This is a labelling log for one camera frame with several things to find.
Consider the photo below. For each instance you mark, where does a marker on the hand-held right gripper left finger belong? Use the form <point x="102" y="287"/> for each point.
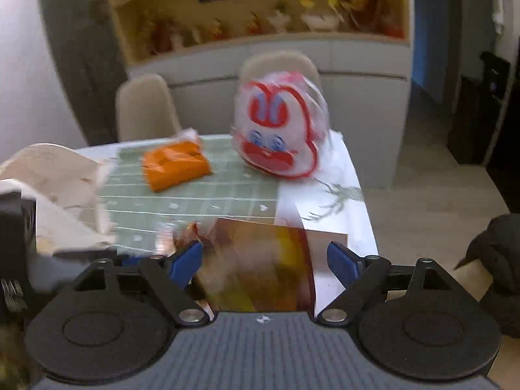
<point x="185" y="263"/>

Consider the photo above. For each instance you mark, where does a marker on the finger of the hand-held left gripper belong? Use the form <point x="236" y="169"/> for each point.
<point x="130" y="259"/>

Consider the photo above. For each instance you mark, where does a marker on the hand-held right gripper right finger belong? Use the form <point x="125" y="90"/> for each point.
<point x="344" y="262"/>

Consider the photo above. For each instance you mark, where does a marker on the pink cardboard box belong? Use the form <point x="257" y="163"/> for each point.
<point x="321" y="236"/>

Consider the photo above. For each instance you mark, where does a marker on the orange tissue box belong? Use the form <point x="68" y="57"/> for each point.
<point x="174" y="166"/>

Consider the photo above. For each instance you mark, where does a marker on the red white rabbit bag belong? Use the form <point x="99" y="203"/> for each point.
<point x="276" y="130"/>

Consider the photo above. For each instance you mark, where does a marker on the grey sideboard with wooden shelf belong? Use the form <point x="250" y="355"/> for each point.
<point x="365" y="109"/>

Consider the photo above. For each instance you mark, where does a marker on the beige dining chair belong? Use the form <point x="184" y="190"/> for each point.
<point x="280" y="65"/>
<point x="146" y="105"/>

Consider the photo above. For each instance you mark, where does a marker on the black jacket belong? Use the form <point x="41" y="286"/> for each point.
<point x="499" y="268"/>

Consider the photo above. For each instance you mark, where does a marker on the black floor appliance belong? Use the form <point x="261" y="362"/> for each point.
<point x="479" y="109"/>

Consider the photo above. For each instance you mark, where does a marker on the dark glass cabinet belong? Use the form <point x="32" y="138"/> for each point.
<point x="81" y="48"/>

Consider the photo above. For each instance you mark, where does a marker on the row of shelf figurines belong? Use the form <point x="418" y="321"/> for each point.
<point x="284" y="18"/>

